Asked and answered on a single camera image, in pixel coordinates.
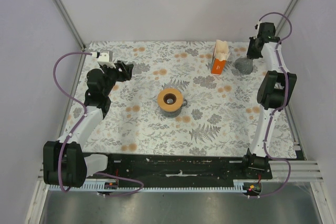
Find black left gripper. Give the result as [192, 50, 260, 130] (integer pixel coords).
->
[100, 60, 133, 96]

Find grey ribbed glass dripper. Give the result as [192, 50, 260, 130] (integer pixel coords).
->
[234, 57, 253, 74]

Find orange coffee filter box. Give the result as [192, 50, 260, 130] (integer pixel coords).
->
[211, 39, 230, 75]

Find round wooden dripper stand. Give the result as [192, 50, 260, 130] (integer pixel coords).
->
[157, 88, 184, 112]

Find grey glass carafe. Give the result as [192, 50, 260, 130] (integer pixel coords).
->
[160, 98, 188, 118]

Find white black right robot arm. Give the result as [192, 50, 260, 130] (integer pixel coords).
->
[240, 22, 297, 179]

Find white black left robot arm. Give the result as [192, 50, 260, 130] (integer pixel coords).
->
[43, 61, 134, 192]

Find floral tablecloth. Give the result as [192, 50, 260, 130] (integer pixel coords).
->
[61, 40, 299, 159]

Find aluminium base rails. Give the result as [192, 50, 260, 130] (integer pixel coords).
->
[36, 140, 326, 183]

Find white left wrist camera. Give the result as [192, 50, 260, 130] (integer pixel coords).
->
[91, 50, 115, 68]

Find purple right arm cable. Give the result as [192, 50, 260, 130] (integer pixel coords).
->
[246, 12, 293, 199]

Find aluminium frame post right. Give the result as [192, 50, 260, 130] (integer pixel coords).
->
[272, 0, 300, 36]

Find aluminium frame post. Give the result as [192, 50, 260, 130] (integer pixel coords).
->
[38, 0, 87, 50]
[272, 0, 300, 36]

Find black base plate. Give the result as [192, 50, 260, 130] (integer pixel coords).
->
[102, 154, 272, 180]

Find light blue cable duct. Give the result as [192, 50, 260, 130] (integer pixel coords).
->
[49, 179, 259, 192]

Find aluminium frame post left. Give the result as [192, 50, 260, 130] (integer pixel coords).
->
[38, 0, 87, 50]

